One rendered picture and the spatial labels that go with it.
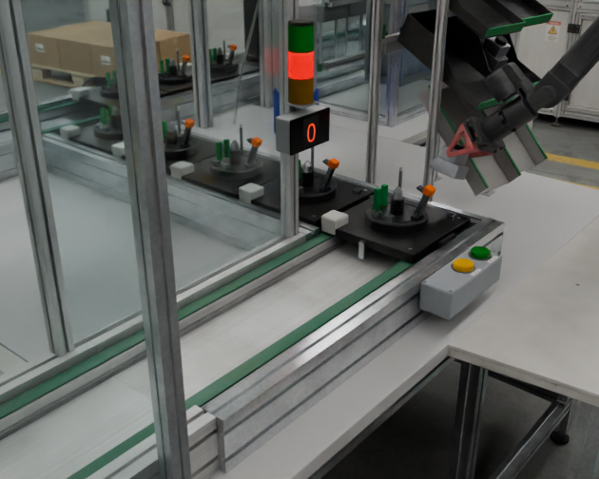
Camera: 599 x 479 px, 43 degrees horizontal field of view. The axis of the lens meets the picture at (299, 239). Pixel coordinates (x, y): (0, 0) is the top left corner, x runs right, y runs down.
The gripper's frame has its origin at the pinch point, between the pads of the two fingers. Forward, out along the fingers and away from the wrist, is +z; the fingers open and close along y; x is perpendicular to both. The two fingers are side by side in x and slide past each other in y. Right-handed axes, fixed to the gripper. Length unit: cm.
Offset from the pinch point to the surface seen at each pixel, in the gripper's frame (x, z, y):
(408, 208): 7.0, 13.2, 5.4
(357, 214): 3.8, 22.5, 11.5
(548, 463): 72, 53, -82
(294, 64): -16.9, 2.9, 41.7
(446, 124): -10.2, 2.2, -6.8
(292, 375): 40, 13, 59
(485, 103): -8.2, -9.2, -4.9
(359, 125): -54, 59, -64
